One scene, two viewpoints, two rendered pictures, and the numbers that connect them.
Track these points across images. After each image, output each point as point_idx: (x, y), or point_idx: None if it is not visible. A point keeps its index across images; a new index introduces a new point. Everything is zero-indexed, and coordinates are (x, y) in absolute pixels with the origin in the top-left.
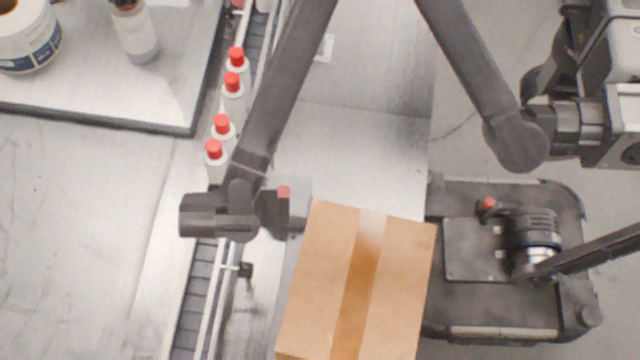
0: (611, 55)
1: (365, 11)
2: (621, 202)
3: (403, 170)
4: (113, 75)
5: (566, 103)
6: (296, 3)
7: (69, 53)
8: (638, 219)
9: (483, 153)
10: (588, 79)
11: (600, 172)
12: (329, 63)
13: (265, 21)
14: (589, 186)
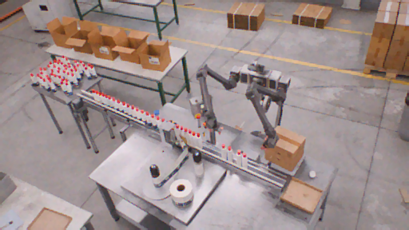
0: (273, 80)
1: (208, 132)
2: (256, 128)
3: (252, 139)
4: (204, 180)
5: (278, 88)
6: (256, 103)
7: (192, 188)
8: (261, 127)
9: None
10: (272, 86)
11: (246, 128)
12: (219, 143)
13: (204, 148)
14: (248, 132)
